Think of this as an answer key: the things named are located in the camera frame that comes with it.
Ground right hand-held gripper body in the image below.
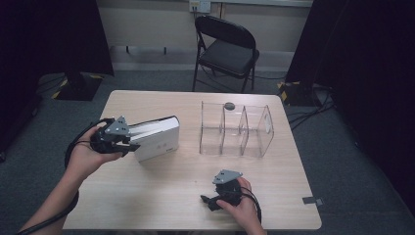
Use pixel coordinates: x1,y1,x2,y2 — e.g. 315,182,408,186
207,169,244,212

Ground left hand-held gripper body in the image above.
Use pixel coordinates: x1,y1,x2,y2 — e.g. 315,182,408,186
90,116,131,155

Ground white book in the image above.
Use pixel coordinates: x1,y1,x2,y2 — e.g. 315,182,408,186
127,115,181,164

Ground clear acrylic book rack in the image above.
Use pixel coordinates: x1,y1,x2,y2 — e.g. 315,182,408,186
199,100,275,160

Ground person's right hand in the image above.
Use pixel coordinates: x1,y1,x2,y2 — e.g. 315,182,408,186
216,176,262,230

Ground person's left hand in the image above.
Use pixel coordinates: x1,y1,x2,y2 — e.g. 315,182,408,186
66,125,123,181

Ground grey tape strip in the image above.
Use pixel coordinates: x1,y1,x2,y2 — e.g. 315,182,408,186
301,196,325,208

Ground dark curtain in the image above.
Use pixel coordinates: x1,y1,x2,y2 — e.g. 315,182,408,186
0,0,115,153
285,0,415,209

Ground black stand base yellow stripes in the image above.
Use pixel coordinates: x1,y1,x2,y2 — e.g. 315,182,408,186
277,80,317,108

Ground black folding chair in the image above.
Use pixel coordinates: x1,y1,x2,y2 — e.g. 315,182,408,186
191,14,261,94

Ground left hand-held gripper cable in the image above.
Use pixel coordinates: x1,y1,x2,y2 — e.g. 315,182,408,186
17,117,115,235

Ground black floor cables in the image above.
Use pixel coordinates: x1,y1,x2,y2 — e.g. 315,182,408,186
287,82,337,131

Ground white wall socket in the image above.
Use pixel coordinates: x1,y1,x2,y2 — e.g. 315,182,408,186
188,0,212,15

